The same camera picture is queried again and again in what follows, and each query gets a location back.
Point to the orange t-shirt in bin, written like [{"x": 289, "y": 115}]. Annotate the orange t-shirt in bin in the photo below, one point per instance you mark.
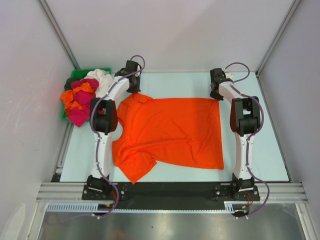
[{"x": 77, "y": 97}]

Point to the aluminium frame rail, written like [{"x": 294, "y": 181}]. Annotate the aluminium frame rail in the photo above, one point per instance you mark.
[{"x": 279, "y": 192}]

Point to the white t-shirt in bin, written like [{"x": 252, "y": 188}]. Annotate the white t-shirt in bin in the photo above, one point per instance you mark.
[{"x": 104, "y": 79}]

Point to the green plastic bin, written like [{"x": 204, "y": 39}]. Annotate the green plastic bin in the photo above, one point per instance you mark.
[{"x": 80, "y": 73}]

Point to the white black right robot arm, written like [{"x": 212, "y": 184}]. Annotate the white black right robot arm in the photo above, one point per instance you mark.
[{"x": 245, "y": 122}]

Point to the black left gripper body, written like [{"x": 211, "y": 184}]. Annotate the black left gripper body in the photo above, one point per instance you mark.
[{"x": 135, "y": 87}]

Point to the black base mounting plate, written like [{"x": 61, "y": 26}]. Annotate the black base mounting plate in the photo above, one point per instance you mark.
[{"x": 142, "y": 198}]

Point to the dark green t-shirt in bin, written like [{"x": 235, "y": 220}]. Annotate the dark green t-shirt in bin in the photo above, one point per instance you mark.
[{"x": 68, "y": 83}]

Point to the orange t-shirt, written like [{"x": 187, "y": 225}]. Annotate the orange t-shirt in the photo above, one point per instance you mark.
[
  {"x": 77, "y": 97},
  {"x": 178, "y": 131}
]

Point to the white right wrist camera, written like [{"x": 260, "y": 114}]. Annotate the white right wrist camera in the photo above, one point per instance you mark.
[{"x": 229, "y": 75}]

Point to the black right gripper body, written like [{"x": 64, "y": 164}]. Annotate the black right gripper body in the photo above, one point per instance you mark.
[{"x": 215, "y": 95}]

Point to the magenta t-shirt in bin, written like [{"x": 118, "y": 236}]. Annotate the magenta t-shirt in bin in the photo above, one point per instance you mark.
[{"x": 77, "y": 117}]

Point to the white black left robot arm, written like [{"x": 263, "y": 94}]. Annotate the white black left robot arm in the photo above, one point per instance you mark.
[{"x": 103, "y": 122}]

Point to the slotted grey cable duct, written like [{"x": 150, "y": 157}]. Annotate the slotted grey cable duct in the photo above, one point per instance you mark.
[{"x": 102, "y": 208}]

